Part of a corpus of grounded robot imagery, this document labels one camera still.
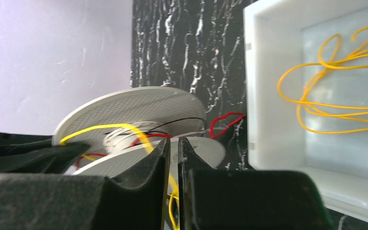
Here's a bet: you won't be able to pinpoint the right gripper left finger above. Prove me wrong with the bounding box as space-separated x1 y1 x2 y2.
0 138 171 230

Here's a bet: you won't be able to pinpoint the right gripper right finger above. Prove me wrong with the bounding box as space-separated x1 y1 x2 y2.
178 138 332 230

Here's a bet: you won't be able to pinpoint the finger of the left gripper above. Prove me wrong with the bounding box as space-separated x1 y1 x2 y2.
0 132 90 174

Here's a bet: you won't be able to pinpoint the yellow cable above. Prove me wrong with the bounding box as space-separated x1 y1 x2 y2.
59 123 181 230

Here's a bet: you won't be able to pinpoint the white perforated cable spool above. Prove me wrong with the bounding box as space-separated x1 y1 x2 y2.
52 86 226 177

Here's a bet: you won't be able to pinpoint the white plastic bin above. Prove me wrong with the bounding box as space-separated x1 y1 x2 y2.
243 0 368 229

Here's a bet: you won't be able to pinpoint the red cable on spool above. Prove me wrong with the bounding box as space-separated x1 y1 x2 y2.
75 112 245 169

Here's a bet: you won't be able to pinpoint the yellow cables in white bin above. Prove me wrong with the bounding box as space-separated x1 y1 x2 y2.
276 25 368 135

